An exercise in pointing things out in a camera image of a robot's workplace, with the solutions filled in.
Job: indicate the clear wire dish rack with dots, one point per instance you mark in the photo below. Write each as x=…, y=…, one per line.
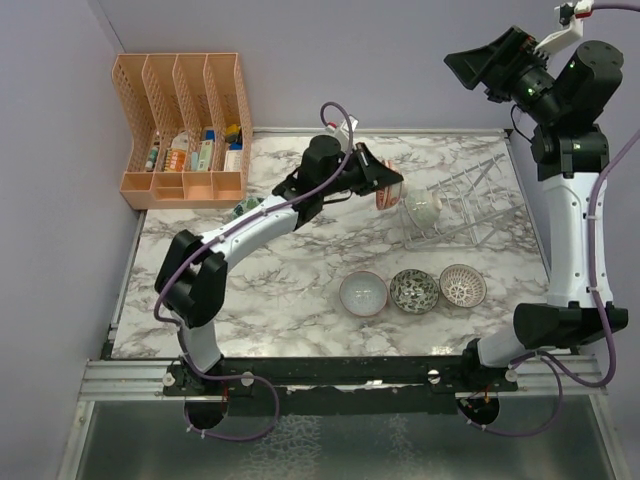
x=478, y=201

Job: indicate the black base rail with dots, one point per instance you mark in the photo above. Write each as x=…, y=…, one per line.
x=327, y=386

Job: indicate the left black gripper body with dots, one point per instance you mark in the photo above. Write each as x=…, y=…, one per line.
x=355, y=177

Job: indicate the green leaf pattern bowl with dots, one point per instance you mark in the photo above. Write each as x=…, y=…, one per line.
x=245, y=206

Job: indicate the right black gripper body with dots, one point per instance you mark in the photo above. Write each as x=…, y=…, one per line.
x=525, y=81

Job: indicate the small bottle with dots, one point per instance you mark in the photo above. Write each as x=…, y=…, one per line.
x=152, y=157

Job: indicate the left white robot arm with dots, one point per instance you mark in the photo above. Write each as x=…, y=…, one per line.
x=192, y=279

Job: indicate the grey leaf pattern bowl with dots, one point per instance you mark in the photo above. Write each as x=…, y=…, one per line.
x=414, y=291

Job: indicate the mint green box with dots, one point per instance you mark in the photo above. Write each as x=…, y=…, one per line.
x=205, y=155

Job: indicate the blue hexagon red-rim bowl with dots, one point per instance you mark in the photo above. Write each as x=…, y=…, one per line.
x=363, y=294

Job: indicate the orange floral bowl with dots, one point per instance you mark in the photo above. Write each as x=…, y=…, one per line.
x=387, y=197

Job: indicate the yellow black toy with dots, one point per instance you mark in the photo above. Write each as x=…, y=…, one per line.
x=233, y=134

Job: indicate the green white geometric bowl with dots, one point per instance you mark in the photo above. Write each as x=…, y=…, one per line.
x=423, y=207

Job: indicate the brown white geometric bowl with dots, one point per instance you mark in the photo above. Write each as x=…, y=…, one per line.
x=462, y=286

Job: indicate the pink plastic file organizer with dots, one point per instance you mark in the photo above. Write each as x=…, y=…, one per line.
x=172, y=98

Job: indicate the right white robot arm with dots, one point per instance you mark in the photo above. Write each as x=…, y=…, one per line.
x=572, y=156

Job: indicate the orange white box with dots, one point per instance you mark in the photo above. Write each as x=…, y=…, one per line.
x=175, y=160

